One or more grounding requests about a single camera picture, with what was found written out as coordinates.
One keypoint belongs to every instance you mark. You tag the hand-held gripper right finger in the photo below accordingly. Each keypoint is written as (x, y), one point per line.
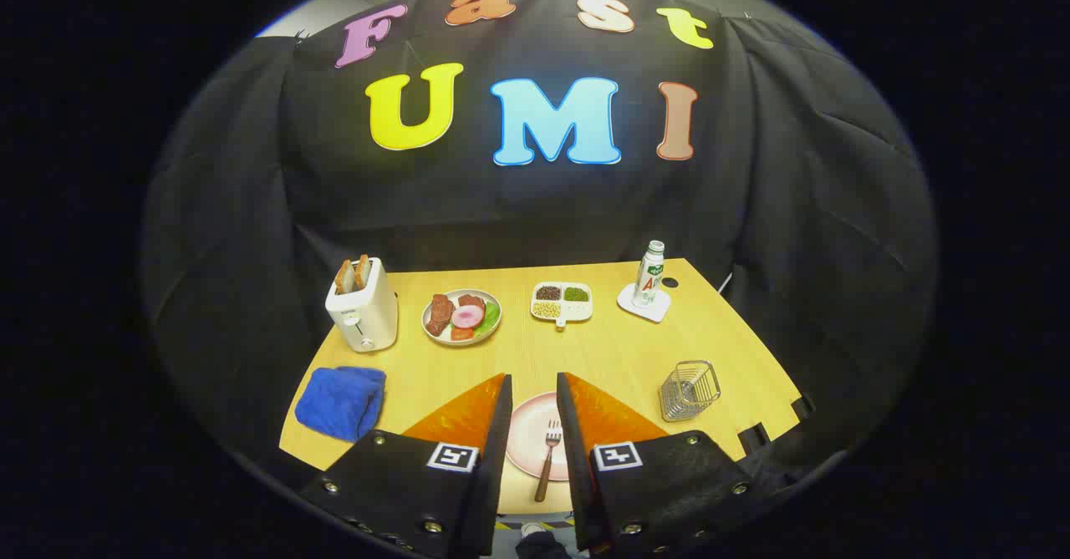
(577, 459)

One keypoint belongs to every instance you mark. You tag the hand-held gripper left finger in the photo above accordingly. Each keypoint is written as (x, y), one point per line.
(489, 459)

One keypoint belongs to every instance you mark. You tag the pink round plate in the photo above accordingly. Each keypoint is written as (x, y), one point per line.
(527, 438)

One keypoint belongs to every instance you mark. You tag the orange vegetable slice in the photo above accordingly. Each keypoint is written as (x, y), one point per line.
(461, 333)

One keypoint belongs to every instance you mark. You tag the grey food plate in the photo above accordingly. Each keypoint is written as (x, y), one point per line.
(435, 337)

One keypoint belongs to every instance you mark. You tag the green vegetable piece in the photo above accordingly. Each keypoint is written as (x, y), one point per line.
(491, 317)

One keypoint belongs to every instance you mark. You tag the pink ham slice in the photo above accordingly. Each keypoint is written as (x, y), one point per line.
(468, 317)

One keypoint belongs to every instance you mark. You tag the large brown meat piece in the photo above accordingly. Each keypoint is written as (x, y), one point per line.
(440, 315)

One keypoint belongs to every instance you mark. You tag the blue folded cloth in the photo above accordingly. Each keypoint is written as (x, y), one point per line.
(341, 404)

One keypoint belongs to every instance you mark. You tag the white divided bean tray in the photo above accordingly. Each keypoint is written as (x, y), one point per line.
(562, 302)

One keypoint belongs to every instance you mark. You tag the small brown meat piece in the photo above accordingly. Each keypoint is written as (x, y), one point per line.
(471, 300)

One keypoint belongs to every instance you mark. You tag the white square coaster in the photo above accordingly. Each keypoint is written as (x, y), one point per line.
(656, 312)

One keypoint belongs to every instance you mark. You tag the black table clamp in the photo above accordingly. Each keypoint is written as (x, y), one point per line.
(802, 408)
(754, 440)

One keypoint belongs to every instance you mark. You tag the white toaster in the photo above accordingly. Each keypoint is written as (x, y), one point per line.
(364, 312)

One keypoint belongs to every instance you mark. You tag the white plastic drink bottle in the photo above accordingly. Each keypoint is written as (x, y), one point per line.
(648, 279)

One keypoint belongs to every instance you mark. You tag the brown toast slice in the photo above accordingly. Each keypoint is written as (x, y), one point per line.
(363, 271)
(343, 277)

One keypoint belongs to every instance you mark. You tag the black backdrop cloth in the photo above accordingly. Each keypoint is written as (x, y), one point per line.
(518, 208)

